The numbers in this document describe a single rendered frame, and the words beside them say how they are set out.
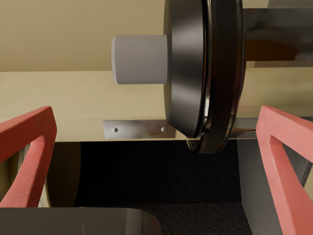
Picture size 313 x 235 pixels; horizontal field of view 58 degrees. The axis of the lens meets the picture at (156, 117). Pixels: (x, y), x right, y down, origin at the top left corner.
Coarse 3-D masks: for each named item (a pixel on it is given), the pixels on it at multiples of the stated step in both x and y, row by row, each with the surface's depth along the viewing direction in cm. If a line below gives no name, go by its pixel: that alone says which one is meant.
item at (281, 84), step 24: (240, 0) 11; (264, 0) 12; (288, 0) 12; (312, 0) 12; (216, 24) 11; (240, 24) 11; (264, 24) 12; (288, 24) 12; (312, 24) 12; (216, 48) 11; (240, 48) 11; (264, 48) 12; (288, 48) 12; (312, 48) 12; (240, 72) 11; (264, 72) 12; (288, 72) 12; (312, 72) 12; (240, 96) 13; (264, 96) 13; (288, 96) 13; (312, 96) 13; (240, 120) 14; (312, 120) 14; (192, 144) 16
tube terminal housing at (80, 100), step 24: (0, 72) 36; (24, 72) 36; (48, 72) 36; (72, 72) 36; (96, 72) 36; (0, 96) 30; (24, 96) 30; (48, 96) 30; (72, 96) 30; (96, 96) 30; (120, 96) 30; (144, 96) 30; (0, 120) 27; (72, 120) 27; (96, 120) 27; (0, 168) 34; (312, 168) 31; (0, 192) 34; (312, 192) 33
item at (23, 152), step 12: (60, 144) 49; (72, 144) 50; (12, 156) 36; (24, 156) 35; (60, 156) 50; (72, 156) 50; (12, 168) 36; (60, 168) 49; (72, 168) 50; (12, 180) 36; (48, 180) 47; (60, 180) 48; (72, 180) 49; (48, 192) 46; (60, 192) 47; (72, 192) 48; (48, 204) 35; (60, 204) 45; (72, 204) 46
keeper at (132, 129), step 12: (108, 120) 27; (120, 120) 27; (132, 120) 27; (144, 120) 27; (156, 120) 27; (108, 132) 28; (120, 132) 28; (132, 132) 28; (144, 132) 28; (156, 132) 28; (168, 132) 28
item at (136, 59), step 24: (168, 0) 14; (192, 0) 12; (168, 24) 14; (192, 24) 12; (120, 48) 15; (144, 48) 15; (168, 48) 14; (192, 48) 12; (120, 72) 15; (144, 72) 15; (168, 72) 14; (192, 72) 12; (168, 96) 15; (192, 96) 13; (168, 120) 16; (192, 120) 14
